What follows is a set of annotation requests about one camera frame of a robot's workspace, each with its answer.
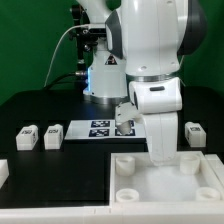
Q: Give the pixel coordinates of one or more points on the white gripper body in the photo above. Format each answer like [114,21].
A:
[161,131]

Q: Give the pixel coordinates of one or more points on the white square tabletop part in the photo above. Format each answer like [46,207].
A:
[187,178]

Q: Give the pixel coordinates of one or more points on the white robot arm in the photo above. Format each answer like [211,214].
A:
[135,62]

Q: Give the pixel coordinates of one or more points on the white sheet with markers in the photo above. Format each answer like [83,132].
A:
[100,129]

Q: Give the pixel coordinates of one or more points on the white block right edge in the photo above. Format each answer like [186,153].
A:
[217,166]

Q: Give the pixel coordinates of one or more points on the white block edge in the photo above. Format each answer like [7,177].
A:
[4,172]
[217,166]

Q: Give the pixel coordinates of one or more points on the white block left edge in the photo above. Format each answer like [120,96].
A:
[4,172]

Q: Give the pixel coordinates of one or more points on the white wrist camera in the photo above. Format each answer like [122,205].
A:
[124,114]

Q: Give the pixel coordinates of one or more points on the white front rail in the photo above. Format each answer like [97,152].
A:
[136,213]

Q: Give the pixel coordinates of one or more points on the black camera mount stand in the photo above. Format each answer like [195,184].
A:
[86,40]

